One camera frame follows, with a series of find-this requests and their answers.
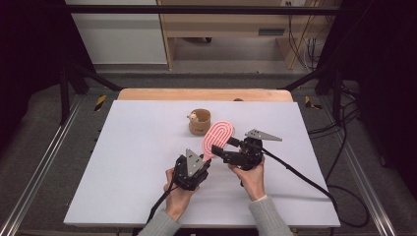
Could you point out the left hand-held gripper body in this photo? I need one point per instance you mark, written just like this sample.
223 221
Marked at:
188 175

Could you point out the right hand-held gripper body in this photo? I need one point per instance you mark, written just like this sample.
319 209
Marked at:
246 154

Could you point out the pink hairbrush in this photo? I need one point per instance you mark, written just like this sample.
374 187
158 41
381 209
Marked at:
217 136

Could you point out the brown cup with small figure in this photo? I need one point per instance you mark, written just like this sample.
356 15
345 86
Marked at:
198 126

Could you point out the person's right hand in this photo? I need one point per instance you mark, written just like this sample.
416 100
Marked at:
252 182

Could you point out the person's left hand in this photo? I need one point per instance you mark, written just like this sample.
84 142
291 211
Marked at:
177 203

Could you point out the wooden table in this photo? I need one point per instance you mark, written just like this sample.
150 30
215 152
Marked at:
183 94

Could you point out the yellow black tape marker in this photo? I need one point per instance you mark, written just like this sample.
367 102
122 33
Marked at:
309 102
100 103

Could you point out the black metal stand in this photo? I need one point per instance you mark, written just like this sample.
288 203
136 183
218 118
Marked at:
65 95
336 95

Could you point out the wooden desk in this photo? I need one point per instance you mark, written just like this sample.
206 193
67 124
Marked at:
223 24

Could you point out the white cabinet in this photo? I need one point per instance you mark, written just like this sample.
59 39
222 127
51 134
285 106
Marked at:
121 36

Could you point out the black curtain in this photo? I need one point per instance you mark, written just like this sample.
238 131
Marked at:
29 59
383 82

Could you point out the aluminium floor rail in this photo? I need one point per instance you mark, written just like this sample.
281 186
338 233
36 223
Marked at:
32 180
370 193

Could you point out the black horizontal frame bar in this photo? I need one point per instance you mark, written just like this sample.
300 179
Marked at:
196 10

